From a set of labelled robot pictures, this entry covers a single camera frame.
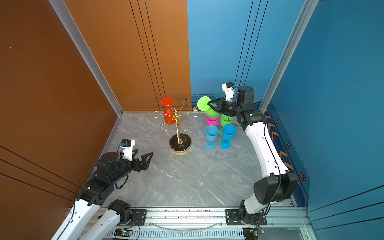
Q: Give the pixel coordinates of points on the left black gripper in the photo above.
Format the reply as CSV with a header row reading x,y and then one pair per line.
x,y
145,164

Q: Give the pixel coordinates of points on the red wine glass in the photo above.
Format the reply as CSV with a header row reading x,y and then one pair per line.
x,y
168,113

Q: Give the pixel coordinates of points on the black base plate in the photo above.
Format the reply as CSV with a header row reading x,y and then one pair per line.
x,y
233,218
135,217

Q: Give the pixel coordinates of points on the aluminium front rail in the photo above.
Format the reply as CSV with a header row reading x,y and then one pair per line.
x,y
195,223

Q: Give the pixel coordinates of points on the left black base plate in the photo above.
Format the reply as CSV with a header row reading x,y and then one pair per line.
x,y
135,217

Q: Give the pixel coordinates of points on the gold wine glass rack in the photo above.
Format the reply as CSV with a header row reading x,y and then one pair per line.
x,y
180,143

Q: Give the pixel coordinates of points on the aluminium corner post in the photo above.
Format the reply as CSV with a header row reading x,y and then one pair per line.
x,y
75,34
295,36

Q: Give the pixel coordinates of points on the left green circuit board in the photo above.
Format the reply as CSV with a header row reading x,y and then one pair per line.
x,y
122,233

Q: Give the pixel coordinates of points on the green wine glass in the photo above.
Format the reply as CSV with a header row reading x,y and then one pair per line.
x,y
224,121
203,106

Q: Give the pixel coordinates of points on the green circuit board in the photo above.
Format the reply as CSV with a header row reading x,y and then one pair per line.
x,y
122,233
252,233

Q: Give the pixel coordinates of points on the magenta wine glass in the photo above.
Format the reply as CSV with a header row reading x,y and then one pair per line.
x,y
212,121

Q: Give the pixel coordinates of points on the right aluminium corner post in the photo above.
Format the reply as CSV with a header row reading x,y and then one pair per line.
x,y
295,36

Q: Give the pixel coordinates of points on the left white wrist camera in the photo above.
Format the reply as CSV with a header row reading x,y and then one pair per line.
x,y
126,149

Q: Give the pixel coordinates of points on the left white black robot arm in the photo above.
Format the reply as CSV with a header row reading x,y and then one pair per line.
x,y
111,168

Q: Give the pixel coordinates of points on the right green circuit board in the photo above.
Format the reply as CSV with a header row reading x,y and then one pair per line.
x,y
252,233

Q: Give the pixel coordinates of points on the blue wine glass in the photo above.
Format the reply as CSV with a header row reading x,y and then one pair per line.
x,y
228,133
212,133

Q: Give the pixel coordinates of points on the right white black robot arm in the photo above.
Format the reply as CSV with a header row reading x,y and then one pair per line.
x,y
278,183

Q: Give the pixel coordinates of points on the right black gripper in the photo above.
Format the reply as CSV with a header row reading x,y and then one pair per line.
x,y
219,106

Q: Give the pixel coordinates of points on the left aluminium corner post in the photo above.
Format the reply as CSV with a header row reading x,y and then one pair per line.
x,y
75,34

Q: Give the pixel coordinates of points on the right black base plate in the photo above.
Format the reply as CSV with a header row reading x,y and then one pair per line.
x,y
233,218

